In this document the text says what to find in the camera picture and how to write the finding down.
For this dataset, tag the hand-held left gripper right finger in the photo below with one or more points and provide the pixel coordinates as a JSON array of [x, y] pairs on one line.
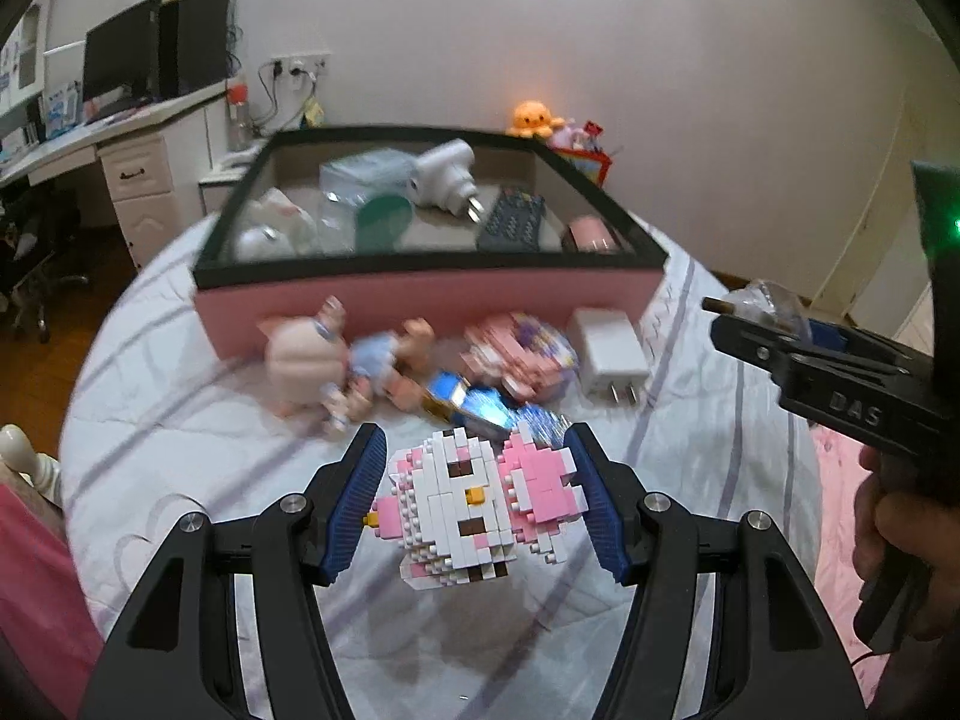
[[600, 510]]

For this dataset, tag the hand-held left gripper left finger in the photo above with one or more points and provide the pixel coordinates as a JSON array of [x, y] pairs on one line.
[[352, 510]]

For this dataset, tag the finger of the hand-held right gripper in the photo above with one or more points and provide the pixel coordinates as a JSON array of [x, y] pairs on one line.
[[829, 334], [750, 341]]

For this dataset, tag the clear glass bottle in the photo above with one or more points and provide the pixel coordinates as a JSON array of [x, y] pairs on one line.
[[772, 300]]

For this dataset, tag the white pink brick figure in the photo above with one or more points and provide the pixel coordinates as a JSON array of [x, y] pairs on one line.
[[465, 495]]

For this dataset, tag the small pink cylinder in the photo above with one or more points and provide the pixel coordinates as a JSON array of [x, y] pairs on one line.
[[592, 236]]

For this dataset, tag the pink cardboard box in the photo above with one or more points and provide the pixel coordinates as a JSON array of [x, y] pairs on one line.
[[450, 300]]

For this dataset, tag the black remote control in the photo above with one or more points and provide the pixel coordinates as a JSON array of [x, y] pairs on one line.
[[514, 221]]

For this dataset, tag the white pig figure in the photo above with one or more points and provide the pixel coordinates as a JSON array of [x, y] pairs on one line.
[[262, 240]]

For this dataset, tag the clear plastic container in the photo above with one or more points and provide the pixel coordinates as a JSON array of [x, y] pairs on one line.
[[334, 225]]

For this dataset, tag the teal heart-shaped case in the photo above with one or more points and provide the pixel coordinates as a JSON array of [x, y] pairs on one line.
[[384, 221]]

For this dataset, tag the clear plastic packet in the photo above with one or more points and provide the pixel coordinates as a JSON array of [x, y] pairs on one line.
[[367, 172]]

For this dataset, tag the white round plug adapter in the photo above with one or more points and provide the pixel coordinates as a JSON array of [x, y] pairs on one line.
[[442, 176]]

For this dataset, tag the person's right hand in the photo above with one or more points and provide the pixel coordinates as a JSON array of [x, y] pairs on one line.
[[885, 532]]

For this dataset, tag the white flat charger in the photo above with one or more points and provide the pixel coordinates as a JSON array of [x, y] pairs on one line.
[[607, 352]]

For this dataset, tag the pig doll in blue dress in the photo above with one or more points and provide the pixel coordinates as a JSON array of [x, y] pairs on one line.
[[300, 371]]

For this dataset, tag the shiny blue gold packet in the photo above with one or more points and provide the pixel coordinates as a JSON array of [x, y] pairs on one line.
[[465, 401]]

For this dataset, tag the pink purple brick toy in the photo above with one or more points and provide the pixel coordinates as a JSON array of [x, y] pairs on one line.
[[517, 356]]

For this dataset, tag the red toy box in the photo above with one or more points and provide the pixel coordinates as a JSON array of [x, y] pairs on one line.
[[592, 165]]

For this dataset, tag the pink plush toy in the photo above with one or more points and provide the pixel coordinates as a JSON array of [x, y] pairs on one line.
[[574, 136]]

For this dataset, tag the orange octopus plush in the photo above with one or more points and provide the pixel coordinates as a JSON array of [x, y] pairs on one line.
[[534, 118]]

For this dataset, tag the pink blanket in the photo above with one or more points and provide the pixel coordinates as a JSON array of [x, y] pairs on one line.
[[37, 577]]

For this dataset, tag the white low side cabinet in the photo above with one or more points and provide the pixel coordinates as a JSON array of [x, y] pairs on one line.
[[217, 191]]

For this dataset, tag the white desk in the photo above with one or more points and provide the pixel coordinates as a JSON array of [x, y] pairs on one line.
[[142, 187]]

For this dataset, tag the black office chair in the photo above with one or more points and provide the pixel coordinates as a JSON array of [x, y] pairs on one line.
[[37, 270]]

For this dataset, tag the yellow snack bag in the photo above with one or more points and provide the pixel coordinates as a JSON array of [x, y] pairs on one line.
[[315, 114]]

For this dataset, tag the bottle with red cap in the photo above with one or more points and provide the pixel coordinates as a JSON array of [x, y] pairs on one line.
[[238, 120]]

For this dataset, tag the black computer tower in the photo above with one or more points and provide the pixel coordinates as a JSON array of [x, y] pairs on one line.
[[193, 45]]

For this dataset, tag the blue white box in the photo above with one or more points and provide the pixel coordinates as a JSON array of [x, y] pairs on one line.
[[60, 109]]

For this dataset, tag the black monitor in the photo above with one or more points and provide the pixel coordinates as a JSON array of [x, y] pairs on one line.
[[120, 52]]

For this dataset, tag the white glass-door cabinet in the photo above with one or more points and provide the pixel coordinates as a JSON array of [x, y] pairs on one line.
[[41, 52]]

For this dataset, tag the white bed frame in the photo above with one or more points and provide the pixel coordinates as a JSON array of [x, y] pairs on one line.
[[15, 442]]

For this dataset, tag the white wall power outlet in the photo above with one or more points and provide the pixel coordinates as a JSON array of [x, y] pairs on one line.
[[315, 60]]

